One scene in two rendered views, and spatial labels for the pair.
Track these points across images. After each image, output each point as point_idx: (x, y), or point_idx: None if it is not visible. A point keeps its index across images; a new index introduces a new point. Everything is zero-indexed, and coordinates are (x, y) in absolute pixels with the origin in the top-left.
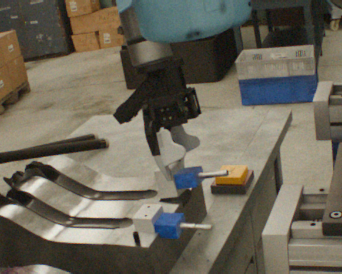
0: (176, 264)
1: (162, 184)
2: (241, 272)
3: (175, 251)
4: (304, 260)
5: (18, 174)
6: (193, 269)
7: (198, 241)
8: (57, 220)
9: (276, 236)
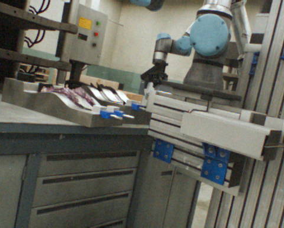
0: (133, 124)
1: (143, 100)
2: (162, 169)
3: (134, 120)
4: (158, 101)
5: (102, 85)
6: (136, 126)
7: (145, 125)
8: (105, 98)
9: (153, 91)
